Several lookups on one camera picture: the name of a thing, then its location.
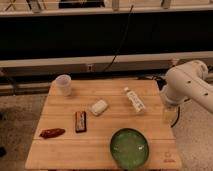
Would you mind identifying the green ceramic bowl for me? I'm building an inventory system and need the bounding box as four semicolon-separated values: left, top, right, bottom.
110;128;149;170

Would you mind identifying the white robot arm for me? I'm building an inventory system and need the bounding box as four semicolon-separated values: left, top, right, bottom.
160;60;213;124

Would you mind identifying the white plastic bottle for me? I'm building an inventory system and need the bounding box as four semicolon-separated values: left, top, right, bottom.
124;87;145;113

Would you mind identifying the white wrapped soap bar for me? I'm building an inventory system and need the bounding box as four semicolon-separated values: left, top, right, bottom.
90;99;108;116

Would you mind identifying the brown chocolate bar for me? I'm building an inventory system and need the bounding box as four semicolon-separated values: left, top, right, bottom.
75;111;87;133

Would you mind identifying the wooden folding table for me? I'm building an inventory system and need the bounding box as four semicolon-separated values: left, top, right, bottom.
25;80;182;170

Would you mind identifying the clear plastic cup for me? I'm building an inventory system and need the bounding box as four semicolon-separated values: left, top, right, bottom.
55;74;71;96

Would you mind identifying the red snack packet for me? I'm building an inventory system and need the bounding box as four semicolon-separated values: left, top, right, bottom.
40;128;65;139

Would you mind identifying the black hanging cable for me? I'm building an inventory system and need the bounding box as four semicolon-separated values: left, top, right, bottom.
101;4;135;73

